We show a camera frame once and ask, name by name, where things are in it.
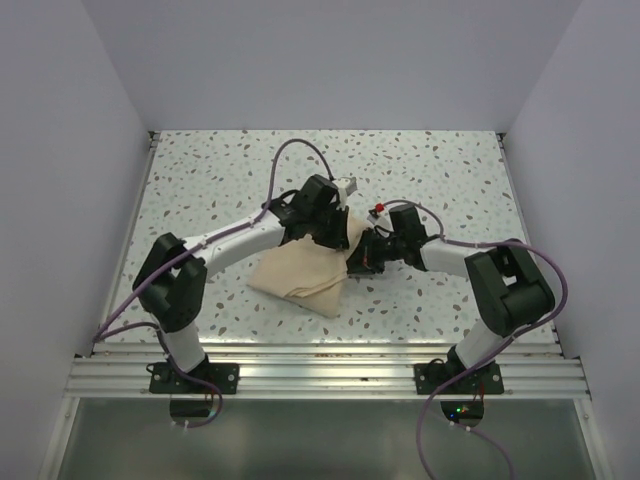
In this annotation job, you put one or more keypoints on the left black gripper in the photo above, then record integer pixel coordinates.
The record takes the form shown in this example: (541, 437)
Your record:
(338, 239)

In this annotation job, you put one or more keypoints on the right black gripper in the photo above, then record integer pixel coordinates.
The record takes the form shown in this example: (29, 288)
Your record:
(363, 260)

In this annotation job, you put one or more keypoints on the beige cloth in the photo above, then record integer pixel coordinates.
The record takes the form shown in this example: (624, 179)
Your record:
(307, 274)

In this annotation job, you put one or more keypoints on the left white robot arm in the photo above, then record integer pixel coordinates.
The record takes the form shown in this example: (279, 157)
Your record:
(171, 282)

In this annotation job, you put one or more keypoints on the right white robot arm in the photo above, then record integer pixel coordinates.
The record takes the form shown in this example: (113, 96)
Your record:
(510, 291)

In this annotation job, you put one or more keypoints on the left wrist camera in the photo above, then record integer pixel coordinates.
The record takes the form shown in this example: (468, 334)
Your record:
(345, 186)

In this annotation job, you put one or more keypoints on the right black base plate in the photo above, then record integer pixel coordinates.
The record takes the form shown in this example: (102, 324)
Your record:
(428, 377)

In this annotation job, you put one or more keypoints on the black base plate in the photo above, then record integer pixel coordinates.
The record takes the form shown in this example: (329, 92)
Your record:
(206, 378)
(428, 377)

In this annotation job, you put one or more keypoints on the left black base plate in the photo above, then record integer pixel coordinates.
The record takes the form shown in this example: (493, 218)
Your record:
(206, 378)

